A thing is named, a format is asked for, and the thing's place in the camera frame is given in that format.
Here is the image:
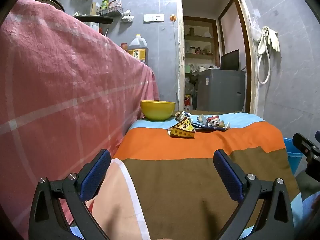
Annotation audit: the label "large cooking oil bottle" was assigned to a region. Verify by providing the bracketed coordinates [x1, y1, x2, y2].
[127, 34, 149, 65]

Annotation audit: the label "yellow bowl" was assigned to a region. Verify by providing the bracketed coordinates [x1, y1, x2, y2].
[140, 100, 176, 121]

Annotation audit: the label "black monitor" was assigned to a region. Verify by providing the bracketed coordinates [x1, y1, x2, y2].
[220, 49, 240, 71]

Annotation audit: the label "white wall socket plate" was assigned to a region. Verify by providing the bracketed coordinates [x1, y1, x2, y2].
[144, 13, 165, 22]

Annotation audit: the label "blue plastic basin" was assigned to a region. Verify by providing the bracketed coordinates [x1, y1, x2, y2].
[284, 137, 304, 175]

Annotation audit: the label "yellow crushed carton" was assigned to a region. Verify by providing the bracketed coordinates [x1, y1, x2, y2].
[167, 116, 196, 139]

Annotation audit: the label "striped blanket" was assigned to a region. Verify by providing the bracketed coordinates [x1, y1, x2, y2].
[70, 111, 310, 240]

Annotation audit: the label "white hose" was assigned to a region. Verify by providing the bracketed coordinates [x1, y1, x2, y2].
[257, 30, 271, 85]

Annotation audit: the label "black round pot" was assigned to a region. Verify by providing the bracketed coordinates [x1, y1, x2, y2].
[25, 0, 66, 12]

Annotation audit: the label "white hanging plastic bags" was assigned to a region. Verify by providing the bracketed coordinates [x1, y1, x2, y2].
[121, 9, 135, 22]

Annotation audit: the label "grey refrigerator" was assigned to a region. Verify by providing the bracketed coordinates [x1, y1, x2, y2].
[197, 69, 247, 112]

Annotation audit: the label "white door frame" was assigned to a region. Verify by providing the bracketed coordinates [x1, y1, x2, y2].
[177, 0, 259, 115]

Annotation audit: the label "red wrapper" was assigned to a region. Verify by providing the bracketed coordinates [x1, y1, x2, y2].
[204, 115, 230, 130]

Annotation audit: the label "blue wrapper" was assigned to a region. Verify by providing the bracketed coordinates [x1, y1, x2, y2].
[191, 122, 227, 132]

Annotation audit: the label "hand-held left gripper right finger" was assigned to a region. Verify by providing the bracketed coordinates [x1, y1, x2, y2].
[213, 149, 294, 240]

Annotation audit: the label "wooden shelf unit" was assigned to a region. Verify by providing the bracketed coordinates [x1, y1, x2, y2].
[184, 16, 220, 68]

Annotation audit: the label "grey wall shelf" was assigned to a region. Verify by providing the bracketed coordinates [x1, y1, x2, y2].
[96, 6, 124, 17]

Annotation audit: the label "black pan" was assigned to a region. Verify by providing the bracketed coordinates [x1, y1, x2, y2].
[73, 14, 114, 25]

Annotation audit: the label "cream rubber glove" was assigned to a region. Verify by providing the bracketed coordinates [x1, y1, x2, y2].
[265, 26, 280, 52]

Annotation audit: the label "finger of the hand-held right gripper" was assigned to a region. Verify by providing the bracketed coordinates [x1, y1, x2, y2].
[292, 132, 320, 178]

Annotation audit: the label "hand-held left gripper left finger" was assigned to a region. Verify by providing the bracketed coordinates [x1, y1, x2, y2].
[29, 149, 112, 240]

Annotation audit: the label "pink checked cloth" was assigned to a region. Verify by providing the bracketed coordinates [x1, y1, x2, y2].
[0, 0, 160, 240]

